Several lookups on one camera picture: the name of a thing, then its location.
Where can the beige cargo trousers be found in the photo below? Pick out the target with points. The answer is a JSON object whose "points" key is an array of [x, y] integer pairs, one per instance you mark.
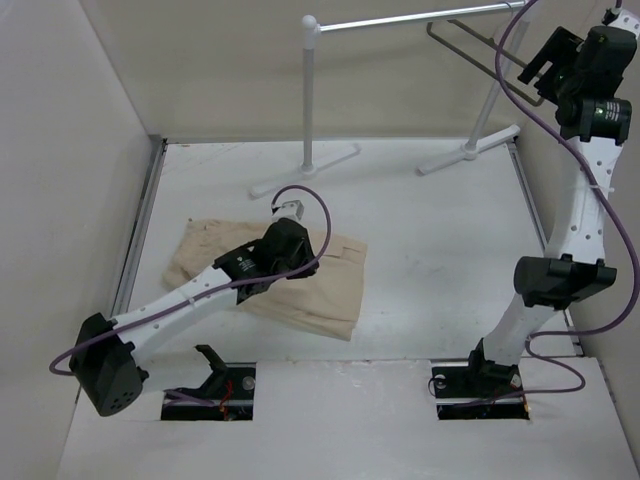
{"points": [[327, 303]]}

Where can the right metal table rail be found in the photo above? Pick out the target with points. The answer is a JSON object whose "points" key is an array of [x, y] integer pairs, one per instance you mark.
{"points": [[562, 320]]}

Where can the left metal table rail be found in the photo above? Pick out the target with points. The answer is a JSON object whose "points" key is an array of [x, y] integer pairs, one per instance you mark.
{"points": [[128, 272]]}

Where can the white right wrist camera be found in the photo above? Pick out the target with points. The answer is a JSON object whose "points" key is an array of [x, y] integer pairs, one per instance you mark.
{"points": [[621, 18]]}

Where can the white clothes rack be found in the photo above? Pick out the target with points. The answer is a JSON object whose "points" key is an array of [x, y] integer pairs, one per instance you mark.
{"points": [[476, 144]]}

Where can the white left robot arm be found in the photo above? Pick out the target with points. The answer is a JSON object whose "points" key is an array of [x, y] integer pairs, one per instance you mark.
{"points": [[111, 357]]}

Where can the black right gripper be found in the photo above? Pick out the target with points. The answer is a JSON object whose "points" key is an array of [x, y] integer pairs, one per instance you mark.
{"points": [[562, 47]]}

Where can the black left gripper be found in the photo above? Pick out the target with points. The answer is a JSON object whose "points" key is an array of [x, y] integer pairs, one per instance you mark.
{"points": [[307, 256]]}

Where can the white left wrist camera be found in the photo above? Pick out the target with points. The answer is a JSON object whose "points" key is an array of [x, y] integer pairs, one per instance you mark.
{"points": [[291, 210]]}

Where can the metal table rail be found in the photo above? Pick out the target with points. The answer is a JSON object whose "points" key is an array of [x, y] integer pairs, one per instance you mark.
{"points": [[562, 320], [128, 272]]}

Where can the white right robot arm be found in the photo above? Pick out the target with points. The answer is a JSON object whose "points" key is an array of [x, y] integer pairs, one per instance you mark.
{"points": [[573, 266]]}

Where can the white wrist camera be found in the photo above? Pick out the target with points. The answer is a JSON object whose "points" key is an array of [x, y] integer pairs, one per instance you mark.
{"points": [[291, 210], [621, 18]]}

